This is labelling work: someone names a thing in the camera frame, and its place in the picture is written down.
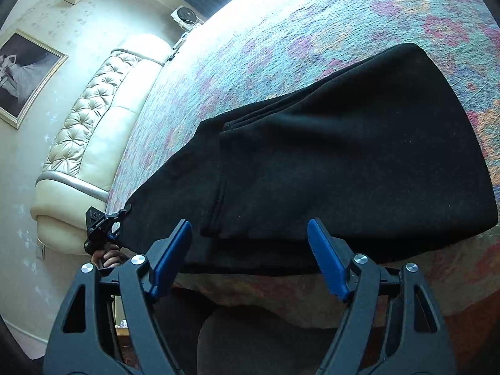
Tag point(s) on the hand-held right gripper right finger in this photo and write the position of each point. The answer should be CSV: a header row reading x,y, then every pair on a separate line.
x,y
328,258

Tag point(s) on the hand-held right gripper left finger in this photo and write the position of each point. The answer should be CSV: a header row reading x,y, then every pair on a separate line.
x,y
172,258

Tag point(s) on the black studded pants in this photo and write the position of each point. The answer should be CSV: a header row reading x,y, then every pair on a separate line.
x,y
332,164

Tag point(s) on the cream tufted leather headboard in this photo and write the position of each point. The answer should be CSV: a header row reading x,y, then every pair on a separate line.
x,y
97,125

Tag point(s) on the framed black-and-white wall picture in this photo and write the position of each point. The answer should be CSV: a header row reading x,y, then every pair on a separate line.
x,y
23,74

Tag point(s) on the bed with patterned cover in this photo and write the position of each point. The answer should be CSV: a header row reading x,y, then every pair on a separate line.
x,y
312,15

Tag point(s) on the wall switch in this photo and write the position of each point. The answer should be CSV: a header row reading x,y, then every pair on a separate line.
x,y
40,252

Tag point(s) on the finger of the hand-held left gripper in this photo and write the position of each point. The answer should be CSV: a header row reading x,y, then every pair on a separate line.
x,y
114,234
117,215

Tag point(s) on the white fan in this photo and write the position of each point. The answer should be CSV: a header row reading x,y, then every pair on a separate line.
x,y
185,17

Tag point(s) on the person's left hand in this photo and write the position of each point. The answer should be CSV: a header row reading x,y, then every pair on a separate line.
x,y
107,259

